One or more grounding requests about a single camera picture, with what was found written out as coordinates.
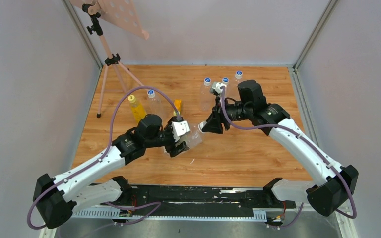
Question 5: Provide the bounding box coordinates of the clear capped bottle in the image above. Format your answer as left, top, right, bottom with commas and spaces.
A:
222, 77, 230, 86
234, 71, 243, 85
199, 77, 213, 111

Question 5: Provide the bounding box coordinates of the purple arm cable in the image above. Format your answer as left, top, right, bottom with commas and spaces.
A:
220, 86, 358, 220
26, 86, 183, 230

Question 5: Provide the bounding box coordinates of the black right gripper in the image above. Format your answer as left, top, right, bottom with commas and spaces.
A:
201, 97, 251, 134

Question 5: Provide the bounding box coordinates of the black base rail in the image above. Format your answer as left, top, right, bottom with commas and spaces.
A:
73, 184, 296, 222

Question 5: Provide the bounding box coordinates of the clear capped bottle middle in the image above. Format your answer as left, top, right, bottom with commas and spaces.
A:
222, 77, 230, 86

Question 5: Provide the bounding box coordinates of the large pineapple juice bottle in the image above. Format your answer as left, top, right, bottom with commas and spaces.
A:
163, 123, 204, 155

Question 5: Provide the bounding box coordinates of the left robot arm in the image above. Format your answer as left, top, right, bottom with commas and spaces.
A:
32, 114, 191, 229

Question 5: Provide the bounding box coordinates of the white bottle cap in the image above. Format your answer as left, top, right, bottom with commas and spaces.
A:
198, 121, 207, 130

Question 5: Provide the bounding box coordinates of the yellow green toy block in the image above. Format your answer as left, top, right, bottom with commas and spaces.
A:
173, 99, 182, 116

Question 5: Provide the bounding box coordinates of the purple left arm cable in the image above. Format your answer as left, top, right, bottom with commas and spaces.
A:
26, 86, 183, 230

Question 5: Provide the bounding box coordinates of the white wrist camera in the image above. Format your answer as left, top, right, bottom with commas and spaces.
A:
209, 82, 227, 97
171, 120, 191, 142

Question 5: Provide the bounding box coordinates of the clear capped bottle left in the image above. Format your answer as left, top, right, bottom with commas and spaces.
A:
199, 77, 213, 111

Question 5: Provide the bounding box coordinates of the yellow label juice bottle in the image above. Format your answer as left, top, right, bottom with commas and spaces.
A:
128, 97, 147, 122

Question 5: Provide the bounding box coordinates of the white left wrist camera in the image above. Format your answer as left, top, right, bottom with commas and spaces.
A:
171, 120, 191, 142

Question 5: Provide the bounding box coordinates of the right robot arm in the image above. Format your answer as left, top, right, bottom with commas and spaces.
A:
199, 80, 359, 219

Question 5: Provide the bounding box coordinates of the clear capped bottle right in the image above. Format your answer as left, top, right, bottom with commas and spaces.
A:
234, 71, 243, 85

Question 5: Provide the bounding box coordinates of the blue Pocari Sweat cap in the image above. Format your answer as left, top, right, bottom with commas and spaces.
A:
147, 90, 156, 98

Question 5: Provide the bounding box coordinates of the yellow bottle cap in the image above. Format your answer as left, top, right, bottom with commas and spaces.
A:
127, 95, 136, 103

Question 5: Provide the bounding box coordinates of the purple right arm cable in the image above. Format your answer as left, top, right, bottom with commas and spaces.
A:
220, 86, 358, 220

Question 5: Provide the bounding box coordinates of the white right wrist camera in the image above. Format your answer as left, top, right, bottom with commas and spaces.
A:
209, 82, 227, 97

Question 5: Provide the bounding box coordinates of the pink music stand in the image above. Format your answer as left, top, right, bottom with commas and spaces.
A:
68, 0, 155, 119

